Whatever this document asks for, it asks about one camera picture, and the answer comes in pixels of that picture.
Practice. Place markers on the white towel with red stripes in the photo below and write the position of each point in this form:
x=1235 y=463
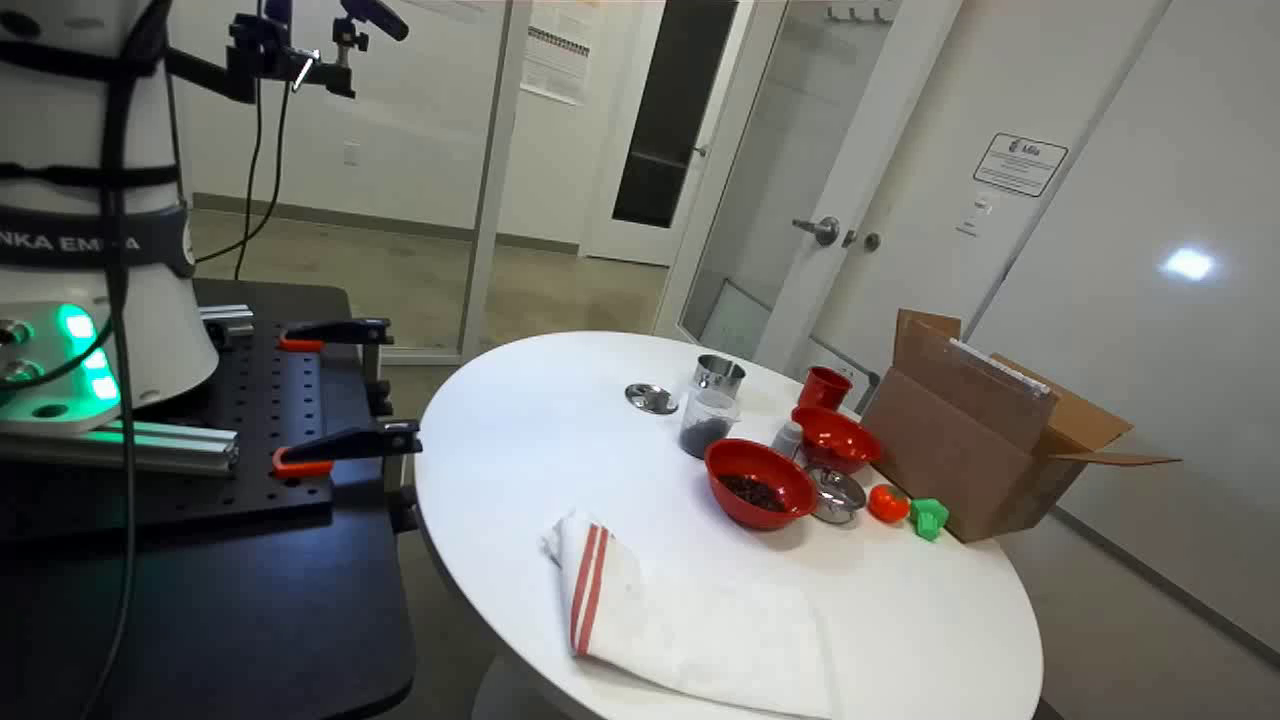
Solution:
x=694 y=626

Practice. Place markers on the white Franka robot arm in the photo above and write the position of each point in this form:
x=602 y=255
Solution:
x=64 y=132

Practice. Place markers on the small round metal dish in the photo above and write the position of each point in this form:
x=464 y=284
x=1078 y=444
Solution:
x=648 y=396

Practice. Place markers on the small steel pot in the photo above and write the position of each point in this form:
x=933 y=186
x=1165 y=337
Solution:
x=722 y=368

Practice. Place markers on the clear cup with dark contents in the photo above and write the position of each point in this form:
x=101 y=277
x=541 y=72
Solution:
x=705 y=418

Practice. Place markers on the red bowl with dark contents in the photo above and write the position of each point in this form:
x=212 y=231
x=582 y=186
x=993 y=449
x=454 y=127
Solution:
x=763 y=481

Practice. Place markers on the red mug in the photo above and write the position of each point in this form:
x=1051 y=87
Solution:
x=821 y=388

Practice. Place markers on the empty red bowl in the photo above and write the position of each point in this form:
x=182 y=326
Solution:
x=838 y=434

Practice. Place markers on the small metal shaker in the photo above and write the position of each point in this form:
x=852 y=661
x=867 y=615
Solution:
x=838 y=496

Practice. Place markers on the white door with dark window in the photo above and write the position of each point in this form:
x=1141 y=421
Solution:
x=674 y=123

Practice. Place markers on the orange toy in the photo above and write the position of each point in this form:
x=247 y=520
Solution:
x=887 y=507

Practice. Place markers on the open cardboard box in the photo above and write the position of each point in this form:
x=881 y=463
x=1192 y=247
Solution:
x=963 y=440

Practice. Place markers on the green toy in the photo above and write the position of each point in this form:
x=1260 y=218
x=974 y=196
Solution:
x=929 y=516

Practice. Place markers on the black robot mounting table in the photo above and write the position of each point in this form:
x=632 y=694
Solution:
x=226 y=615

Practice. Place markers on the white paper wall sign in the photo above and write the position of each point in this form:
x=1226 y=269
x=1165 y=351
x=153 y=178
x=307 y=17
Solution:
x=1023 y=162

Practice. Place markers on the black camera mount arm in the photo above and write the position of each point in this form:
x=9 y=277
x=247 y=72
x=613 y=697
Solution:
x=264 y=45

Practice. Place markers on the aluminium rail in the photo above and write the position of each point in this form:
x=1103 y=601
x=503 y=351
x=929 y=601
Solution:
x=144 y=444

